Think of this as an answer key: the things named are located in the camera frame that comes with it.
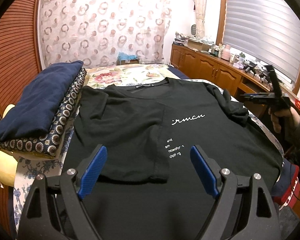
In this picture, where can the folded circle patterned garment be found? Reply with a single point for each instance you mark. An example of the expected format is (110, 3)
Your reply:
(49, 144)

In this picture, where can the person's right hand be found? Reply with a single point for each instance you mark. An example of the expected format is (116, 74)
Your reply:
(285, 119)

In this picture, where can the blue item at bed head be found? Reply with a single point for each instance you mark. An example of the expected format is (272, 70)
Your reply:
(124, 58)

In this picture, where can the floral bed cover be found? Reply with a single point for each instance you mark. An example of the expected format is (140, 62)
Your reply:
(129, 75)

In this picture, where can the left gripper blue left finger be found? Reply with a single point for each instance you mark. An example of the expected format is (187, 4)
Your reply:
(89, 169)

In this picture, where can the red navy striped garment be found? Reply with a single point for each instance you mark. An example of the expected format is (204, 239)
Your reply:
(286, 190)

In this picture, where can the black Superman t-shirt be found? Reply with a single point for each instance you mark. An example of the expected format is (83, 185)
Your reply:
(148, 188)

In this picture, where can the circle patterned sheer curtain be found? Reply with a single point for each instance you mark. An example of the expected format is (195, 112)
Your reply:
(97, 31)

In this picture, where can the folded navy blue garment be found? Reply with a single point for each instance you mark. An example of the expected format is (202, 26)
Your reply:
(34, 112)

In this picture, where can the yellow pillow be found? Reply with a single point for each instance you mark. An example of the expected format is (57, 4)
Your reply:
(8, 167)

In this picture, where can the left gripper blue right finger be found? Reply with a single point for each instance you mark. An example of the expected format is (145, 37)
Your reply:
(207, 170)

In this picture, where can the wooden sideboard cabinet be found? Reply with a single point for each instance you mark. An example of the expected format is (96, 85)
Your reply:
(196, 65)

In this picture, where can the pink container on sideboard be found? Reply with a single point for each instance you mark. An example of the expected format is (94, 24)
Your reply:
(226, 54)

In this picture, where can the grey window roller blind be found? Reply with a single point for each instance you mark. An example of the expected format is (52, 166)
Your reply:
(266, 29)

